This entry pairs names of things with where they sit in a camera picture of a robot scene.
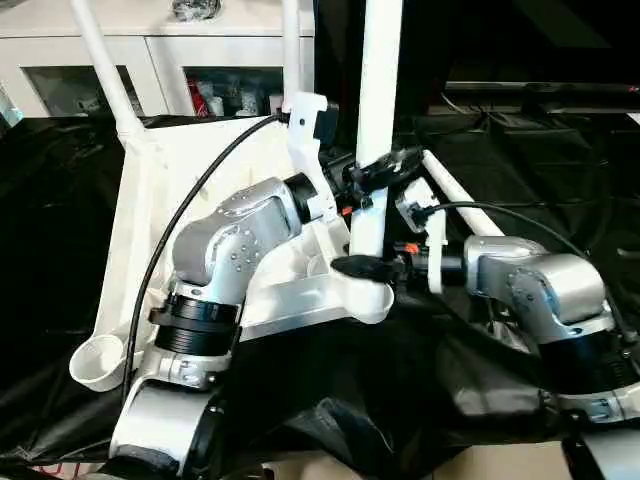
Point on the red white bottle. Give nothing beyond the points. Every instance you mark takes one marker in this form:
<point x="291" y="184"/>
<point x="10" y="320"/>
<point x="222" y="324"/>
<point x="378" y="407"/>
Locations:
<point x="197" y="100"/>

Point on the white glass-door cabinet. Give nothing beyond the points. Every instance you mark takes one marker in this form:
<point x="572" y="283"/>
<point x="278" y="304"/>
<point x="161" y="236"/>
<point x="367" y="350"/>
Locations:
<point x="125" y="45"/>

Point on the white flat board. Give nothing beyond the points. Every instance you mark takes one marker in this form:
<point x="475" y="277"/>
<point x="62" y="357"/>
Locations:
<point x="635" y="119"/>

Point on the white plastic table top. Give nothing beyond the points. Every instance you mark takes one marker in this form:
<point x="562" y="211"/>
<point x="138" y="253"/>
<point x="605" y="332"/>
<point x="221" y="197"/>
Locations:
<point x="150" y="200"/>

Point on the black television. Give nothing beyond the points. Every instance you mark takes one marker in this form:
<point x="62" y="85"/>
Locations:
<point x="540" y="86"/>

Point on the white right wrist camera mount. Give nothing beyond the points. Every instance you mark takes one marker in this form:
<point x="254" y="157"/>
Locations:
<point x="432" y="235"/>

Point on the white cup with red label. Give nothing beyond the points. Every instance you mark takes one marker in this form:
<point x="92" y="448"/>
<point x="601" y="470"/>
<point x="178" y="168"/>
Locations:
<point x="276" y="104"/>

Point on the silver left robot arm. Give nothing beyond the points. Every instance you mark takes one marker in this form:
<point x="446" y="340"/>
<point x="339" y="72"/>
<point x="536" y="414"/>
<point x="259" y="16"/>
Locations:
<point x="225" y="250"/>

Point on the white plastic table leg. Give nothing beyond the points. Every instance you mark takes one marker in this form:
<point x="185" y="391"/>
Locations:
<point x="105" y="75"/>
<point x="460" y="195"/>
<point x="377" y="100"/>
<point x="291" y="50"/>

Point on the black case with label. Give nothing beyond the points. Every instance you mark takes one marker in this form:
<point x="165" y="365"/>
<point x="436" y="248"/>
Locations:
<point x="425" y="60"/>

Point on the shiny crumpled plastic bundle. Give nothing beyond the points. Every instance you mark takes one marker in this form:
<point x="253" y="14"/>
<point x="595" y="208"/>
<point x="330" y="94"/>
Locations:
<point x="196" y="9"/>

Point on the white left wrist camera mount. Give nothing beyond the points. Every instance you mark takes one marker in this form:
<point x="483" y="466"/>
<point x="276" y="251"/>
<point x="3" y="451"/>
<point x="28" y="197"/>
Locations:
<point x="305" y="125"/>

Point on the black plastic mat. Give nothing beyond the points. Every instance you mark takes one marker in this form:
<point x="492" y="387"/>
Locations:
<point x="525" y="150"/>

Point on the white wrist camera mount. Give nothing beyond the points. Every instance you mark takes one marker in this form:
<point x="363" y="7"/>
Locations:
<point x="432" y="235"/>
<point x="305" y="125"/>

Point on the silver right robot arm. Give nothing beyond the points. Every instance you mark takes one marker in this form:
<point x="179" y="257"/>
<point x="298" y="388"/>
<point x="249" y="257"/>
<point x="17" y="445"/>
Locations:
<point x="550" y="285"/>

